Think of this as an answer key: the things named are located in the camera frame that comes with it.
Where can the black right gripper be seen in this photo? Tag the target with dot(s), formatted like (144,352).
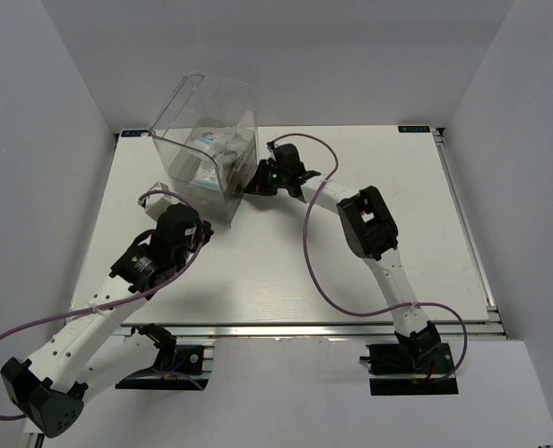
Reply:
(257,185)

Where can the aluminium front rail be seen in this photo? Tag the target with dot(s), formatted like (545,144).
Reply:
(491,329)

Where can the white cotton pad pack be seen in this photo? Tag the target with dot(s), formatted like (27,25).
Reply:
(213,143)
(213,174)

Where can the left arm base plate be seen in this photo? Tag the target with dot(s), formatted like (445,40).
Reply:
(176,367)

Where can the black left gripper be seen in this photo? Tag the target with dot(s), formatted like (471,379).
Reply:
(204,233)

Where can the smoked acrylic drawer organizer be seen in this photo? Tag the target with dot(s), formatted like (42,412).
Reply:
(215,205)

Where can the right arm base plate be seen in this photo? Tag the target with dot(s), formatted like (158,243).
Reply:
(393,374)

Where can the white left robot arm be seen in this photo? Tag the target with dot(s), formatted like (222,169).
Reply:
(53,384)

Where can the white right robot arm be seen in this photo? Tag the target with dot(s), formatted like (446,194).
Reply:
(371,235)

